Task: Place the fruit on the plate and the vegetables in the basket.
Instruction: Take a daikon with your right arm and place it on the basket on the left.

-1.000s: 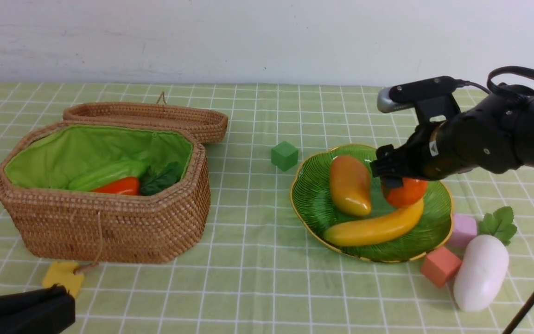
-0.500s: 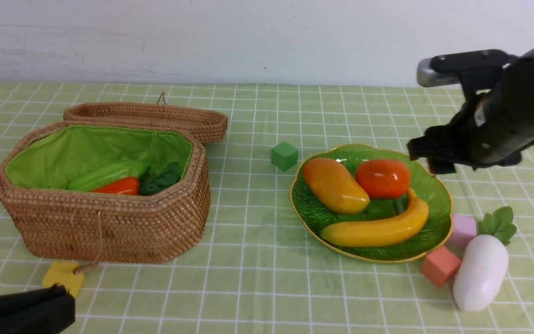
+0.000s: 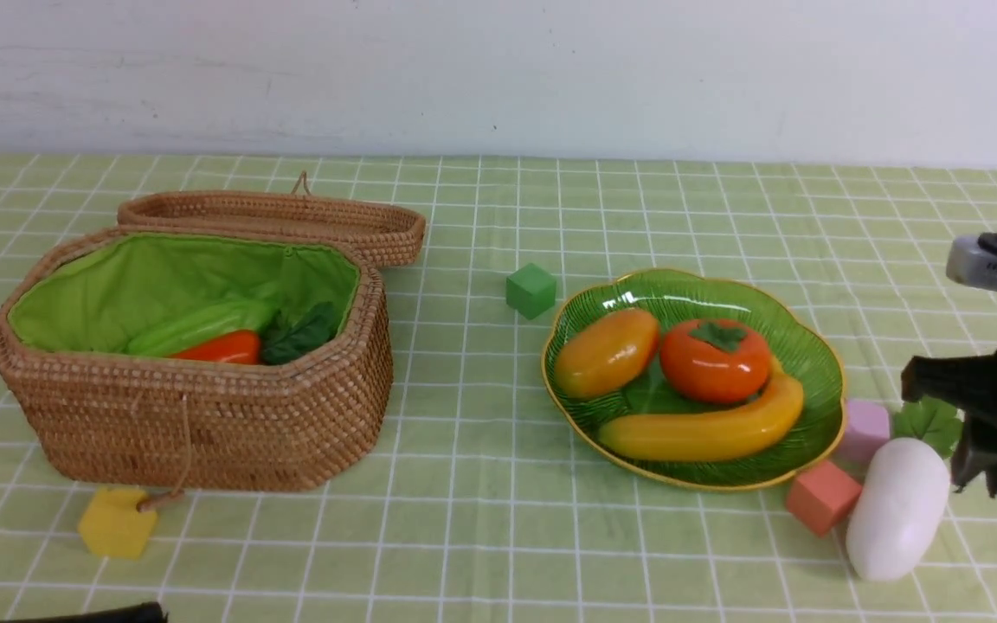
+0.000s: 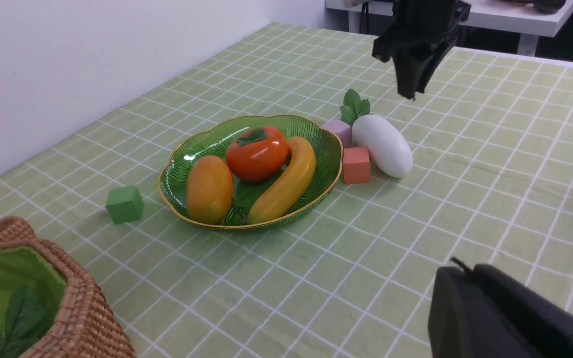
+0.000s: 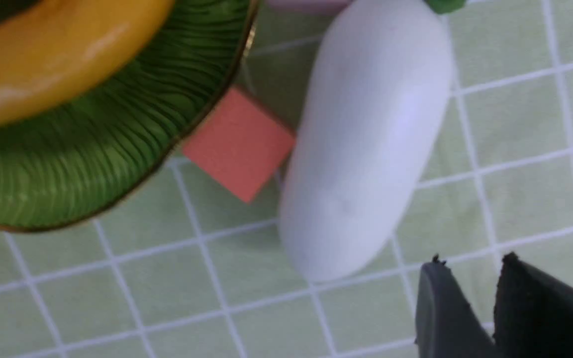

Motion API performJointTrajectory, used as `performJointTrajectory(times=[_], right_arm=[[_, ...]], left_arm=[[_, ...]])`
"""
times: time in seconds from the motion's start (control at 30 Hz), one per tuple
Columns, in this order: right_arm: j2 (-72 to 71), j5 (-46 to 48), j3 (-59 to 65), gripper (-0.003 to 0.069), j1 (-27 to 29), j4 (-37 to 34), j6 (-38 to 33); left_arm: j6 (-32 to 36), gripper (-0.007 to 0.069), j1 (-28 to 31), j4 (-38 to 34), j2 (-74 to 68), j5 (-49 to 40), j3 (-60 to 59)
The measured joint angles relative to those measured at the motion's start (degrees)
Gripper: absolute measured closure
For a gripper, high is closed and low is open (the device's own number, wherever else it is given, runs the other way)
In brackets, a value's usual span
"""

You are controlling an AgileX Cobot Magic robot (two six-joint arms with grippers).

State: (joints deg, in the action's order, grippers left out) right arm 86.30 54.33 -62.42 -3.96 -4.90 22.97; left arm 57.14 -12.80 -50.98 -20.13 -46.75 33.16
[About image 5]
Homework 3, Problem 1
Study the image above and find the white toy radish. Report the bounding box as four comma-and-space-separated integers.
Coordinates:
278, 0, 454, 282

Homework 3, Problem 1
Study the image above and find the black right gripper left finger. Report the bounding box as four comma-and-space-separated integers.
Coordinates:
415, 255, 498, 358

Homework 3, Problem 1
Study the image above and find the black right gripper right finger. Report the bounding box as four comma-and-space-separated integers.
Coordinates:
493, 253, 573, 358

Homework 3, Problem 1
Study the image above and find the orange yellow toy mango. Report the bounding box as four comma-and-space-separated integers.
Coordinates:
0, 0, 175, 127

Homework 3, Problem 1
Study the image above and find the red foam cube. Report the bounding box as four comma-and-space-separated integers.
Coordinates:
181, 87, 295, 202

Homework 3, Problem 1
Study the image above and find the green checkered tablecloth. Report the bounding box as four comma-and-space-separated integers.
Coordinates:
0, 0, 573, 358

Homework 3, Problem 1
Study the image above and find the green glass leaf plate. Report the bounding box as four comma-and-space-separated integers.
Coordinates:
0, 0, 259, 232

